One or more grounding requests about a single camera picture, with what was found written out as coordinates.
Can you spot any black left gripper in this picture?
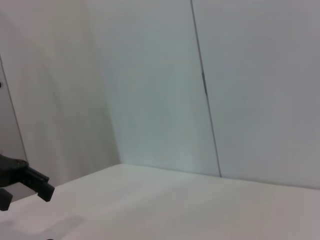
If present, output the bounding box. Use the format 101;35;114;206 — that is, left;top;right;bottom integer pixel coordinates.
0;152;56;212

